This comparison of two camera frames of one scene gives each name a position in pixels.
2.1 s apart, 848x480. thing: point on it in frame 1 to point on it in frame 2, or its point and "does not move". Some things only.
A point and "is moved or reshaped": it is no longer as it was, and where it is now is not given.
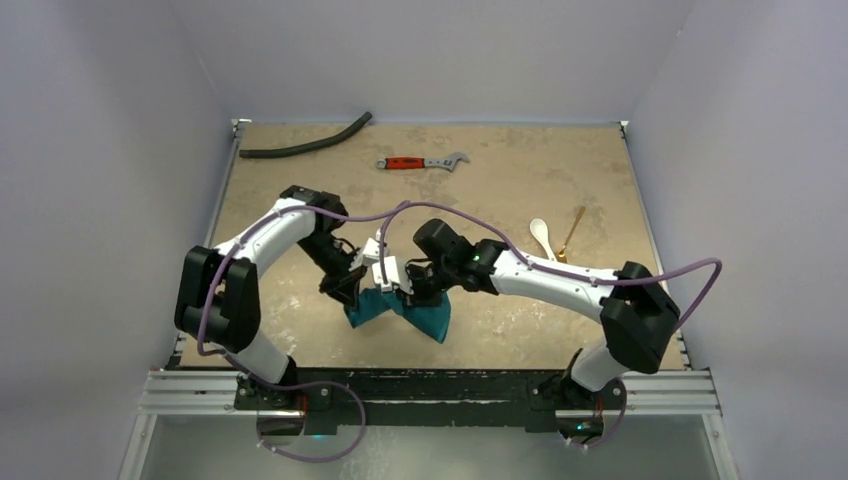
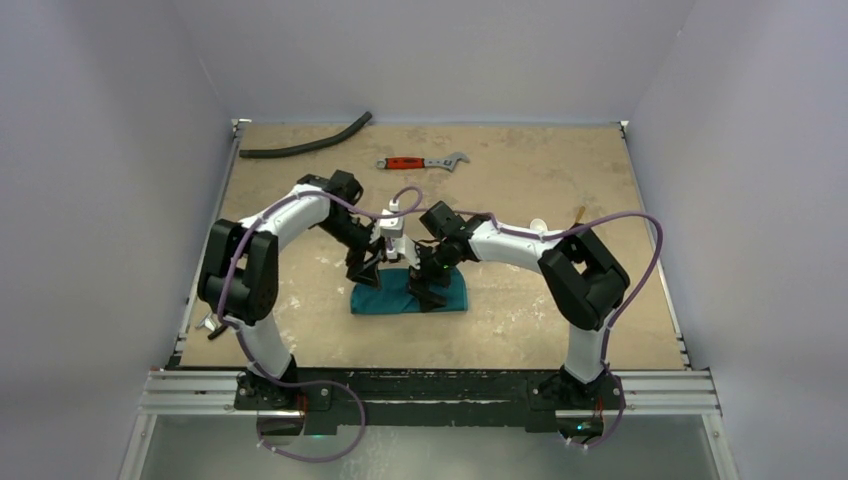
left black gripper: [344, 284] to [365, 270]
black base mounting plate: [530, 398] does not move
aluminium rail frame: [680, 392] does not move
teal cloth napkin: [431, 320] is moved or reshaped
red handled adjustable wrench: [413, 163] does not move
